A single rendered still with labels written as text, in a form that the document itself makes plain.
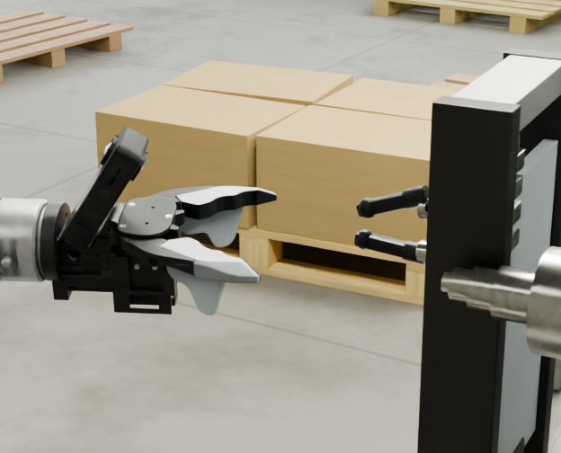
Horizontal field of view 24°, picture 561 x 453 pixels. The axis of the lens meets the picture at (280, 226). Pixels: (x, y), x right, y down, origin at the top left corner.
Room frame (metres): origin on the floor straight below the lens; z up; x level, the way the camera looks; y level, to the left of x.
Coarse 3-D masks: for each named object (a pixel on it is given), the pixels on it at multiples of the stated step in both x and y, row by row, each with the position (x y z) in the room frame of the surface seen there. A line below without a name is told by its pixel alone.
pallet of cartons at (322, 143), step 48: (144, 96) 4.37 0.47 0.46; (192, 96) 4.37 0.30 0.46; (240, 96) 4.37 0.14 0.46; (288, 96) 4.37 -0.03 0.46; (336, 96) 4.37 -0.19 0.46; (384, 96) 4.37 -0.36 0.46; (432, 96) 4.37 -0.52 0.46; (192, 144) 4.00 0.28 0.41; (240, 144) 3.92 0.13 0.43; (288, 144) 3.86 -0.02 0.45; (336, 144) 3.82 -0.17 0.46; (384, 144) 3.82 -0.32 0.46; (144, 192) 4.09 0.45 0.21; (288, 192) 3.86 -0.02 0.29; (336, 192) 3.79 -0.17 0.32; (384, 192) 3.72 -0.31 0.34; (240, 240) 3.93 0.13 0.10; (288, 240) 3.85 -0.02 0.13; (336, 240) 3.79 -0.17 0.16; (336, 288) 3.78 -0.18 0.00; (384, 288) 3.73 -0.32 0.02
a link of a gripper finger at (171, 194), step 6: (204, 186) 1.15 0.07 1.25; (210, 186) 1.15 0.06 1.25; (162, 192) 1.13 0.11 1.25; (168, 192) 1.13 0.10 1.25; (174, 192) 1.13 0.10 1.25; (180, 192) 1.13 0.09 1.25; (186, 192) 1.13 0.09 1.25; (168, 198) 1.12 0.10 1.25; (174, 198) 1.12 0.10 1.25; (180, 204) 1.12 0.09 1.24
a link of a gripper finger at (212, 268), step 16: (176, 240) 1.05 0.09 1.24; (192, 240) 1.05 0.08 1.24; (192, 256) 1.02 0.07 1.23; (208, 256) 1.02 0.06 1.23; (224, 256) 1.02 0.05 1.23; (176, 272) 1.04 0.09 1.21; (208, 272) 1.01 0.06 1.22; (224, 272) 1.00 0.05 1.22; (240, 272) 1.00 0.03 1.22; (256, 272) 1.01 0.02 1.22; (192, 288) 1.03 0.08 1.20; (208, 288) 1.02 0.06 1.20; (208, 304) 1.02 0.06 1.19
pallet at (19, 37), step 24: (0, 24) 7.19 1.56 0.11; (24, 24) 7.19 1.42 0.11; (48, 24) 7.19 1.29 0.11; (72, 24) 7.25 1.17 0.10; (96, 24) 7.19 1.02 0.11; (120, 24) 7.19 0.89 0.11; (0, 48) 6.62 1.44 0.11; (24, 48) 6.62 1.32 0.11; (48, 48) 6.62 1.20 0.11; (96, 48) 7.05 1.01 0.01; (120, 48) 7.06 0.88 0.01; (0, 72) 6.34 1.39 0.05
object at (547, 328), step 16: (544, 256) 0.69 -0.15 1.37; (560, 256) 0.69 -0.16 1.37; (544, 272) 0.68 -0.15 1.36; (560, 272) 0.68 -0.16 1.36; (544, 288) 0.67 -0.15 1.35; (560, 288) 0.67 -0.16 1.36; (544, 304) 0.67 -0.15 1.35; (560, 304) 0.67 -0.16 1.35; (528, 320) 0.67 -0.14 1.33; (544, 320) 0.67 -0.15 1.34; (560, 320) 0.66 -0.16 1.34; (528, 336) 0.67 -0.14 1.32; (544, 336) 0.67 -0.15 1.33; (560, 336) 0.66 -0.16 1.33; (544, 352) 0.68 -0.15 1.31; (560, 352) 0.67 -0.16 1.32
